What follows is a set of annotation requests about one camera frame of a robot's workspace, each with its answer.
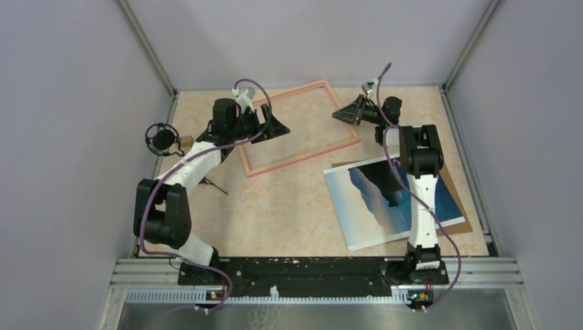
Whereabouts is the white cable duct strip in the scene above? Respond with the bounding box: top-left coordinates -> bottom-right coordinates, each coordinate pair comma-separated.
125,287 -> 410,305

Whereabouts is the small wooden block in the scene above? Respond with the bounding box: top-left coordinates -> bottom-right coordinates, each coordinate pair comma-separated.
180,136 -> 195,148

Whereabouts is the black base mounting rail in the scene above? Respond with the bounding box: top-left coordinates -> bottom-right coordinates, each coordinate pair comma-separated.
177,256 -> 450,298

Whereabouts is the blue mountain landscape photo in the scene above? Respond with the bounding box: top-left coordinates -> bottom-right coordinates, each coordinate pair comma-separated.
323,155 -> 472,251

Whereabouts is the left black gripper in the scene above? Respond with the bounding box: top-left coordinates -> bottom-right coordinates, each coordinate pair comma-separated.
230,103 -> 289,144

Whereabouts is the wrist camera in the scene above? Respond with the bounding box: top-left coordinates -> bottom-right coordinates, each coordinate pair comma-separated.
232,87 -> 256,112
361,78 -> 379,99

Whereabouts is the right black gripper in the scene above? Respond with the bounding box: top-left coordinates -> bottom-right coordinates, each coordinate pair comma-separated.
331,96 -> 384,127

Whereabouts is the brown cardboard backing board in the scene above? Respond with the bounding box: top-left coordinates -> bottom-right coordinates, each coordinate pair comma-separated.
331,159 -> 474,242

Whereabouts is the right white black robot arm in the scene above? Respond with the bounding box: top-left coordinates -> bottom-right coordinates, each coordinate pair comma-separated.
331,94 -> 444,283

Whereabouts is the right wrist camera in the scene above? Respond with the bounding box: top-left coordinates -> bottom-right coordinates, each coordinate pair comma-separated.
361,78 -> 379,99

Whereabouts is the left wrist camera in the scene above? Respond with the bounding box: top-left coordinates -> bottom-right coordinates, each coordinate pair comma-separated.
232,87 -> 256,112

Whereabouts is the black microphone on tripod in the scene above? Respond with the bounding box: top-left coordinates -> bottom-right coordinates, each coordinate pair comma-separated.
145,123 -> 222,193

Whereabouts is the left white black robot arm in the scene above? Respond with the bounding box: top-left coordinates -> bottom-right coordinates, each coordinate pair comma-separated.
134,98 -> 290,284

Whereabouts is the pink wooden picture frame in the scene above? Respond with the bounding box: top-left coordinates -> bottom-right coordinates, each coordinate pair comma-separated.
239,79 -> 360,177

